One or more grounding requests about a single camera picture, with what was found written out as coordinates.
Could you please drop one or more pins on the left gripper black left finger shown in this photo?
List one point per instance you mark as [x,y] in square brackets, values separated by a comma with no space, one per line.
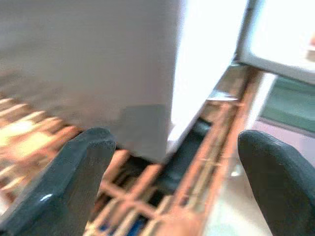
[61,184]

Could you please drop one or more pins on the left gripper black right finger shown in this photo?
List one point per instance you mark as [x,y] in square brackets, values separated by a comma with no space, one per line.
[283,186]

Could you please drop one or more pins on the small steel fridge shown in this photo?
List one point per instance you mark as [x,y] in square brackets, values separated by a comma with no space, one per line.
[86,61]

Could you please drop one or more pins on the wooden slatted rack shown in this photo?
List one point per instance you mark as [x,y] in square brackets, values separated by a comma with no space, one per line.
[24,137]

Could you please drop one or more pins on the small blue item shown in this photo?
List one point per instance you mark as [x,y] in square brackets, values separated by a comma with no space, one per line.
[137,227]

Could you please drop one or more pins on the flat black box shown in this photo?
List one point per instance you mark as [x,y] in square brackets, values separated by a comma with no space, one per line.
[182,159]

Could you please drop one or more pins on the white topped side cabinet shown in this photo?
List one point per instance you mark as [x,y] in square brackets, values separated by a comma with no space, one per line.
[283,29]

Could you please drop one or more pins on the beige wrinkled cloth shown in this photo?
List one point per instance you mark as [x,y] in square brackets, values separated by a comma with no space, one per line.
[204,49]

